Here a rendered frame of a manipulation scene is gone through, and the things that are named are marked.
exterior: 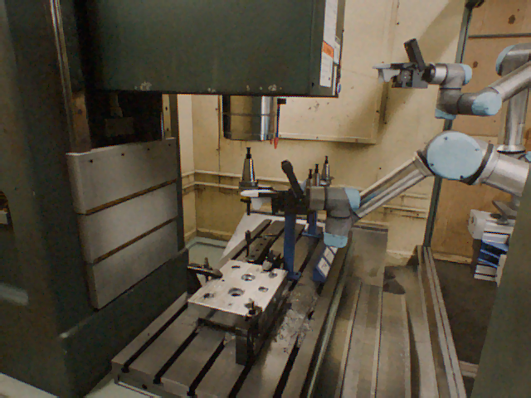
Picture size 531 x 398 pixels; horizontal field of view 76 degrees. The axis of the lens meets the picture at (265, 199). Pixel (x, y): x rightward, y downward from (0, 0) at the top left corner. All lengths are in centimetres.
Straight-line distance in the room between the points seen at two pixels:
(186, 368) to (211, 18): 89
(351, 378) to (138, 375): 64
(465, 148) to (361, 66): 109
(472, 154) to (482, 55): 277
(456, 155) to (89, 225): 104
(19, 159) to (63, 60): 29
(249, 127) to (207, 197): 145
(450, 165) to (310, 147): 116
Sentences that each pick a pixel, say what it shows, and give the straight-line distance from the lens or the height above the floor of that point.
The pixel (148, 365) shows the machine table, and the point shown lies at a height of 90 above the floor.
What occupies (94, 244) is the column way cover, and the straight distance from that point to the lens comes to 119.
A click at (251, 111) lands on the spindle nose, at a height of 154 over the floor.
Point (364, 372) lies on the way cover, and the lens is 127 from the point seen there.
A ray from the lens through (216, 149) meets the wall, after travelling 223.
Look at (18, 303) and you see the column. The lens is 134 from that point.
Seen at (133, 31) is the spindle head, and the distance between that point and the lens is 108.
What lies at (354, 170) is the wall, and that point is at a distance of 199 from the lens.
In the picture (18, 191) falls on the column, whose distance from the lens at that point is 112.
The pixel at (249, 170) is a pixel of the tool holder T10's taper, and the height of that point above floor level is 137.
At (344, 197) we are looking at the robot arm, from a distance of 105.
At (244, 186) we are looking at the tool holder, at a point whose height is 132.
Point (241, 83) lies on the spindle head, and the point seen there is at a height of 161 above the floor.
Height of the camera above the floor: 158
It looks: 17 degrees down
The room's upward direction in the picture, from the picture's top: 1 degrees clockwise
